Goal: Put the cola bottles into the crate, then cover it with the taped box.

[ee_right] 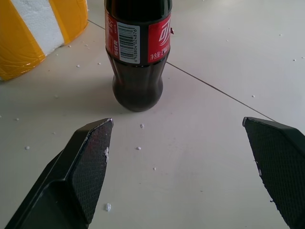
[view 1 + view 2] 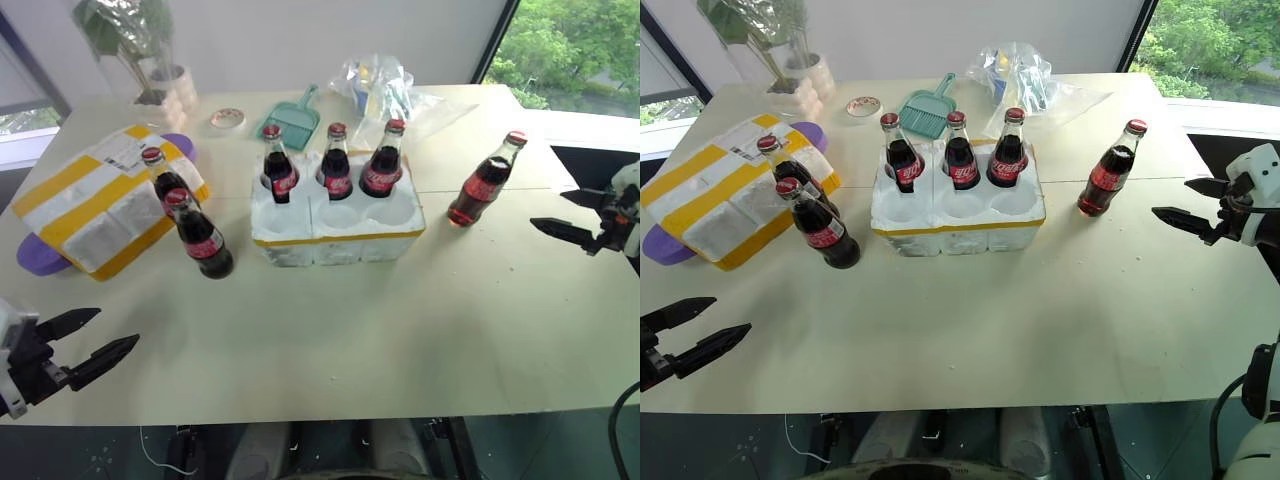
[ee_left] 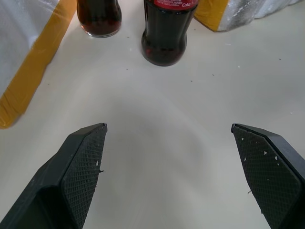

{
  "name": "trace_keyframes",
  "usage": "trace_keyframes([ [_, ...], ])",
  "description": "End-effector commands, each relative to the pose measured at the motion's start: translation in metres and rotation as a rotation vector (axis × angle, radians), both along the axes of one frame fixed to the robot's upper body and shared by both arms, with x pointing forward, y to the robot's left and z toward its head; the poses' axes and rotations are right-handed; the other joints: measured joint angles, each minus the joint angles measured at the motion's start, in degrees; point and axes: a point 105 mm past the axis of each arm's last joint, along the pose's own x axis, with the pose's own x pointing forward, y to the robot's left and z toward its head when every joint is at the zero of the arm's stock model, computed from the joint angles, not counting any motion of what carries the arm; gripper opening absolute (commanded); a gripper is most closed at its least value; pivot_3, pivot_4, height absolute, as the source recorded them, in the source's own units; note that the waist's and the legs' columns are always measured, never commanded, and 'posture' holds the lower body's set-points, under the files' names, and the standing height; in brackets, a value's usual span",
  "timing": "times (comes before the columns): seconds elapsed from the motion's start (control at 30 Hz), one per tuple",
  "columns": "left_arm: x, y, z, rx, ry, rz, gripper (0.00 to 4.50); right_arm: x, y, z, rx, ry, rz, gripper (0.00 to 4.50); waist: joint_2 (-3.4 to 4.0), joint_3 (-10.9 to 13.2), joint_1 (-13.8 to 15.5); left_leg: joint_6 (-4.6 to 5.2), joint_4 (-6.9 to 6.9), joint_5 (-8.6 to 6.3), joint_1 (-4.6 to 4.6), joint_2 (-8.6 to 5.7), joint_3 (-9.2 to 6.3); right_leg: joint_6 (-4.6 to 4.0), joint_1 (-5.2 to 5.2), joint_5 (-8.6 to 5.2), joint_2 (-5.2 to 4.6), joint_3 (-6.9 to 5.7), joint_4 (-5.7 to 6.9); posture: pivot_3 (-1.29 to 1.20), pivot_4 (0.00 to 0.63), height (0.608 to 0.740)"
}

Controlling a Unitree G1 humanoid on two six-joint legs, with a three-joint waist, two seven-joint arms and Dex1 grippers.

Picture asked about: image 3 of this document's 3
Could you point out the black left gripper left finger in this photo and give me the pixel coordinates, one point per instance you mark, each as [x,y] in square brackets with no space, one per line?
[71,171]

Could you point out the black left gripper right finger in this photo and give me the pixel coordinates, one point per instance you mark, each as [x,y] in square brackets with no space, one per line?
[269,171]

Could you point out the red-labelled cola bottle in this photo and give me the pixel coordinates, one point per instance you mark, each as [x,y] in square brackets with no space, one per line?
[100,16]
[164,33]

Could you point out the white bag with yellow stripe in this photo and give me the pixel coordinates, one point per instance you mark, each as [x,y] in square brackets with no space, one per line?
[26,52]

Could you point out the silver and yellow package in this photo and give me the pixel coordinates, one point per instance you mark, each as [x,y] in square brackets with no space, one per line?
[240,13]

